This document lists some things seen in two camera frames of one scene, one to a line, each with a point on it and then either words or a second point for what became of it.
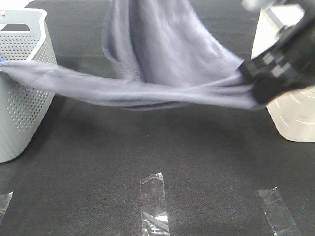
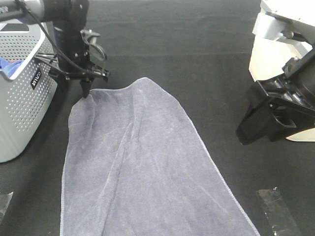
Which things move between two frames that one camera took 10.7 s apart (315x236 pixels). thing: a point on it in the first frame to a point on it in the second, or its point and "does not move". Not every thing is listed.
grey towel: (160, 53) to (133, 166)
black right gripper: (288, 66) to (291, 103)
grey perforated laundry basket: (25, 106) does not move
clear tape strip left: (5, 200) does not move
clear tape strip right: (279, 216) does not move
